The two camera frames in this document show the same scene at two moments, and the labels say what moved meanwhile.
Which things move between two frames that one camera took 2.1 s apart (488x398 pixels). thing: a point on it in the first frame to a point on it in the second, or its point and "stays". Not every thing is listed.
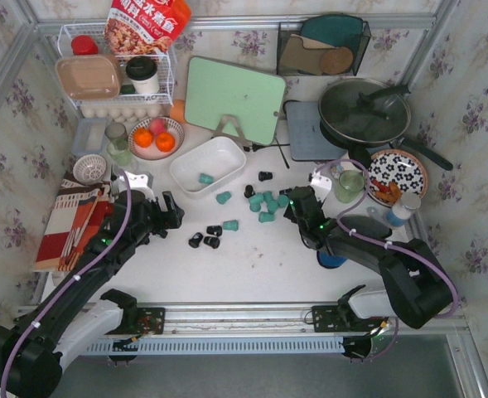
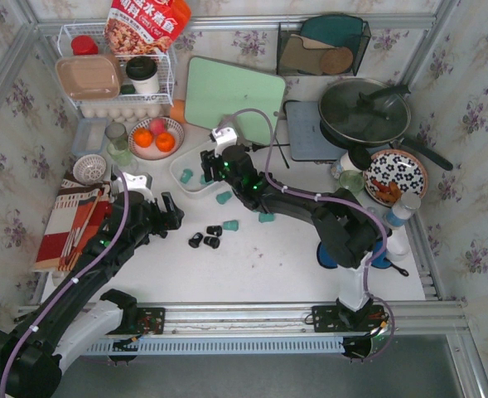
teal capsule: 205,179 stays
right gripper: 298,206 to 213,166
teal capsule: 232,225 stays
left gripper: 166,214 stays
